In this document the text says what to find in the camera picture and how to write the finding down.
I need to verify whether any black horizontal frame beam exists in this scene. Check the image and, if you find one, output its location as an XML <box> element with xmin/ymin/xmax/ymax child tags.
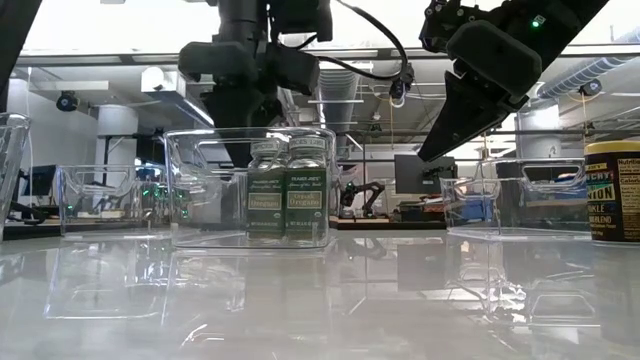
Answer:
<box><xmin>0</xmin><ymin>47</ymin><xmax>640</xmax><ymax>66</ymax></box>

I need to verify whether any black ceiling camera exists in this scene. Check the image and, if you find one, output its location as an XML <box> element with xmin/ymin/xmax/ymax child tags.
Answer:
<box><xmin>578</xmin><ymin>78</ymin><xmax>604</xmax><ymax>98</ymax></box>
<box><xmin>389</xmin><ymin>62</ymin><xmax>416</xmax><ymax>109</ymax></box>
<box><xmin>55</xmin><ymin>90</ymin><xmax>80</xmax><ymax>113</ymax></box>

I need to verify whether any black monitor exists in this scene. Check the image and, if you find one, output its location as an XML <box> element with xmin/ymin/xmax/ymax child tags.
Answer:
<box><xmin>393</xmin><ymin>154</ymin><xmax>457</xmax><ymax>196</ymax></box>

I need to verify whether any clear plastic bin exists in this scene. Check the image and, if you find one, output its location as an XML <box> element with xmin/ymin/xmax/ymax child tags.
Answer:
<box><xmin>439</xmin><ymin>157</ymin><xmax>601</xmax><ymax>242</ymax></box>
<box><xmin>0</xmin><ymin>112</ymin><xmax>31</xmax><ymax>241</ymax></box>
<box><xmin>56</xmin><ymin>163</ymin><xmax>174</xmax><ymax>237</ymax></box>
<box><xmin>163</xmin><ymin>127</ymin><xmax>340</xmax><ymax>251</ymax></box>

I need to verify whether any corrugated ceiling duct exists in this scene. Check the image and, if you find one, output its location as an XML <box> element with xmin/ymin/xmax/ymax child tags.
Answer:
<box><xmin>317</xmin><ymin>69</ymin><xmax>361</xmax><ymax>134</ymax></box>

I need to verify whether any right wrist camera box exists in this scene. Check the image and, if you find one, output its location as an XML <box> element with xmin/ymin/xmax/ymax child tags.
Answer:
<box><xmin>418</xmin><ymin>0</ymin><xmax>469</xmax><ymax>54</ymax></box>

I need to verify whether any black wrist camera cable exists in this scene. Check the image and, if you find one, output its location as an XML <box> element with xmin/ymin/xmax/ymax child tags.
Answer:
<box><xmin>314</xmin><ymin>0</ymin><xmax>416</xmax><ymax>84</ymax></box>

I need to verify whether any striped insulated ceiling duct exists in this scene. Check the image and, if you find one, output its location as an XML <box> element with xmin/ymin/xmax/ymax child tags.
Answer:
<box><xmin>537</xmin><ymin>27</ymin><xmax>640</xmax><ymax>99</ymax></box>

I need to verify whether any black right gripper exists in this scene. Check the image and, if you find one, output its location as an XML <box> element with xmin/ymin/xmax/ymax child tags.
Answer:
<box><xmin>417</xmin><ymin>0</ymin><xmax>566</xmax><ymax>163</ymax></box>

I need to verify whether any yellow lid seasoning can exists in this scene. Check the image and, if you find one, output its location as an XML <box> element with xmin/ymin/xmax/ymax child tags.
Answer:
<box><xmin>583</xmin><ymin>140</ymin><xmax>640</xmax><ymax>246</ymax></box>

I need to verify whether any white ceiling unit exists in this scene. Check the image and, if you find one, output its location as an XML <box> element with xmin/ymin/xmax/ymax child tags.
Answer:
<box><xmin>140</xmin><ymin>67</ymin><xmax>187</xmax><ymax>96</ymax></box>

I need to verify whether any green lid oregano jar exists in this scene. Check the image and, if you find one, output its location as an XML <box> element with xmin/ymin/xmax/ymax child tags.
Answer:
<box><xmin>284</xmin><ymin>134</ymin><xmax>331</xmax><ymax>244</ymax></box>
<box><xmin>247</xmin><ymin>139</ymin><xmax>289</xmax><ymax>242</ymax></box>

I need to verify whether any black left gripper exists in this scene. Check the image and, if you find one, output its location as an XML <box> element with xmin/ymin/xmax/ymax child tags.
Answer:
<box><xmin>178</xmin><ymin>0</ymin><xmax>320</xmax><ymax>169</ymax></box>

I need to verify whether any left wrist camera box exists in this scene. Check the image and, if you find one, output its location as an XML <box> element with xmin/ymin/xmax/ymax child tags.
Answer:
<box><xmin>269</xmin><ymin>0</ymin><xmax>334</xmax><ymax>42</ymax></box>

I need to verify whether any white round column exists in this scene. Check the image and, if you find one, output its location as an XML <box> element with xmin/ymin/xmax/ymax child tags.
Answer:
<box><xmin>516</xmin><ymin>104</ymin><xmax>561</xmax><ymax>160</ymax></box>
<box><xmin>96</xmin><ymin>104</ymin><xmax>140</xmax><ymax>166</ymax></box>

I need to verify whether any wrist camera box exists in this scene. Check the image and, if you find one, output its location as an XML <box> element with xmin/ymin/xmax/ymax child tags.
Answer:
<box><xmin>418</xmin><ymin>0</ymin><xmax>469</xmax><ymax>54</ymax></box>
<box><xmin>269</xmin><ymin>0</ymin><xmax>334</xmax><ymax>42</ymax></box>

